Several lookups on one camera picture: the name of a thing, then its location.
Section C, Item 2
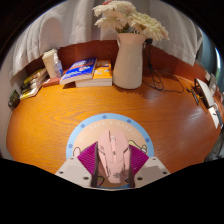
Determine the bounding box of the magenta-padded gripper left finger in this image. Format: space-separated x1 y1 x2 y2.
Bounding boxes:
54 142 99 189

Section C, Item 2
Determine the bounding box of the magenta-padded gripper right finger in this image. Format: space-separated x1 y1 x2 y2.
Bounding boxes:
128 144 171 189

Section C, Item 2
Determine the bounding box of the pink computer mouse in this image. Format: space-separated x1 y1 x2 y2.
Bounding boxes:
96 129 132 185

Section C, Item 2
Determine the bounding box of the round cartoon print mouse pad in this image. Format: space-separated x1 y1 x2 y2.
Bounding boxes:
65 112 155 190

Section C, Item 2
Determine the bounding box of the white and yellow book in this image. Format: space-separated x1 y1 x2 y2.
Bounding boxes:
19 82 47 101

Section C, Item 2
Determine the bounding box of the red book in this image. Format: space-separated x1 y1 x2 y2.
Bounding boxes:
42 76 63 88

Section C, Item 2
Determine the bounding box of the dark green mug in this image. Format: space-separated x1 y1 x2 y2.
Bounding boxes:
7 89 22 109

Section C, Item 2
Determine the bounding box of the white laptop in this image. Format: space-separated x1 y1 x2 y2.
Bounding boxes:
194 77 216 109

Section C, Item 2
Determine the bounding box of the orange book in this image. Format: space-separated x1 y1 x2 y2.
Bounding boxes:
74 59 114 88

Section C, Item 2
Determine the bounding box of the clear spray bottle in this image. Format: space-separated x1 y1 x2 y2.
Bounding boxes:
53 57 64 79

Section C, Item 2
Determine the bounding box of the yellow and black book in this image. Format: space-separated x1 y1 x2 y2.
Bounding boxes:
22 67 48 86

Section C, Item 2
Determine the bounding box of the white jug vase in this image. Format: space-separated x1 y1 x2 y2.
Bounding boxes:
112 32 148 90

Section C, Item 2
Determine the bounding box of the cream tumbler with lid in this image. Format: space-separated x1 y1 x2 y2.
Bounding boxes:
41 48 59 79

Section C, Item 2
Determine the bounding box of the white pleated curtain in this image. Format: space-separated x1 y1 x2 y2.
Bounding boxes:
11 0 204 76

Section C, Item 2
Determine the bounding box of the white flower bouquet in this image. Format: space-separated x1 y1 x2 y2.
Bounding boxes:
92 0 170 42

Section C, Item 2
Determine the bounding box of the black cable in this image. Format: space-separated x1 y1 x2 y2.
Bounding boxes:
143 38 185 94

